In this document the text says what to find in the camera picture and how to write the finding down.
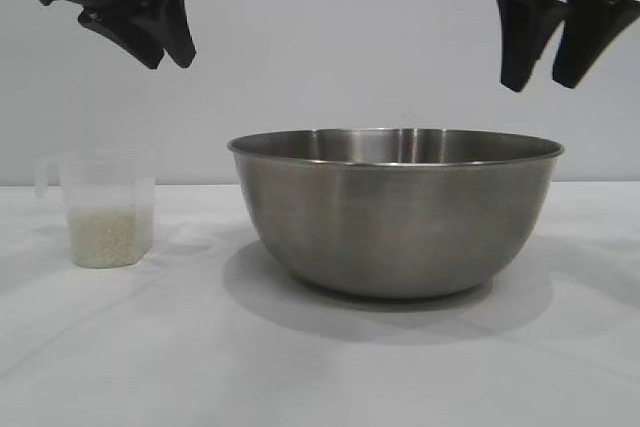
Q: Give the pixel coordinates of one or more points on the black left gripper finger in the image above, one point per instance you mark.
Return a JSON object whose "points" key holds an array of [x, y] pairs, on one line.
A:
{"points": [[130, 32], [177, 32]]}

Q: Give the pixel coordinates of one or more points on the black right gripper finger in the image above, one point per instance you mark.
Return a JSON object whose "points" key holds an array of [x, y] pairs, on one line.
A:
{"points": [[590, 37], [525, 32]]}

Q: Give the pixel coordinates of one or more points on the clear plastic measuring cup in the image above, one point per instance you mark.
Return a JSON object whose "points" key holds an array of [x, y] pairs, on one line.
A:
{"points": [[105, 182]]}

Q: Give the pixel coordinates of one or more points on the white rice grains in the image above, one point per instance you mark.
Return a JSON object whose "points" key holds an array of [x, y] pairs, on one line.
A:
{"points": [[110, 239]]}

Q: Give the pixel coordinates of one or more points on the stainless steel mixing bowl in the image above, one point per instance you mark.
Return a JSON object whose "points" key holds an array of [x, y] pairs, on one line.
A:
{"points": [[395, 227]]}

